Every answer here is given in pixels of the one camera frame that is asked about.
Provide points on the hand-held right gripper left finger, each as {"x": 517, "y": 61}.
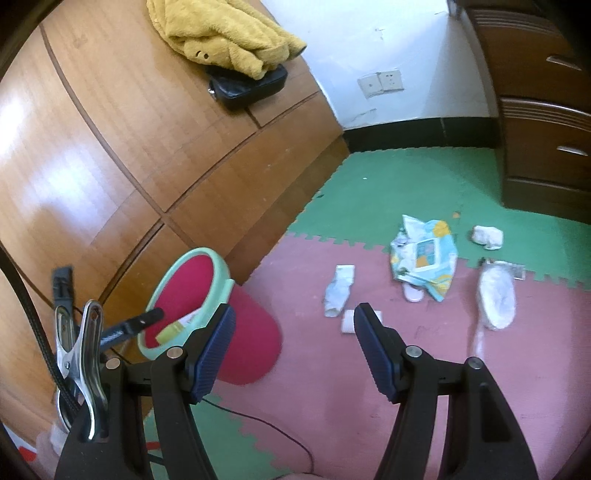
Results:
{"x": 217, "y": 350}

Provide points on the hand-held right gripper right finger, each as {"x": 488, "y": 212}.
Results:
{"x": 376, "y": 355}

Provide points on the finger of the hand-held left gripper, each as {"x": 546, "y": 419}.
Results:
{"x": 134, "y": 324}
{"x": 63, "y": 284}

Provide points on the red bin with green rim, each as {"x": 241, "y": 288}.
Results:
{"x": 184, "y": 281}

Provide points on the metal spring clip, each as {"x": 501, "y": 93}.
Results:
{"x": 90, "y": 360}

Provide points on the pink foam floor mat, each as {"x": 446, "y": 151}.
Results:
{"x": 314, "y": 360}

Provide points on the green foam floor mat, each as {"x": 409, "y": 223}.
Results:
{"x": 392, "y": 184}
{"x": 231, "y": 447}

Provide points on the blue yellow wet wipe pack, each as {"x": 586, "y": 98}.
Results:
{"x": 427, "y": 258}

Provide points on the wooden wardrobe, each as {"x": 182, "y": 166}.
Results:
{"x": 92, "y": 161}

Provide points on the white crumpled plastic bag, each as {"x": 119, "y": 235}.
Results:
{"x": 496, "y": 295}

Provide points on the white crumpled paper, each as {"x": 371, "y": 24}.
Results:
{"x": 487, "y": 237}

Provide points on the black bag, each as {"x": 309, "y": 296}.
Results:
{"x": 249, "y": 87}

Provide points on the dark wooden nightstand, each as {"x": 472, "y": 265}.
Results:
{"x": 535, "y": 129}

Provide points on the yellow towel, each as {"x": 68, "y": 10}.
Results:
{"x": 221, "y": 32}

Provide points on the white wall socket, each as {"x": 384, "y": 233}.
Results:
{"x": 391, "y": 79}
{"x": 370, "y": 86}

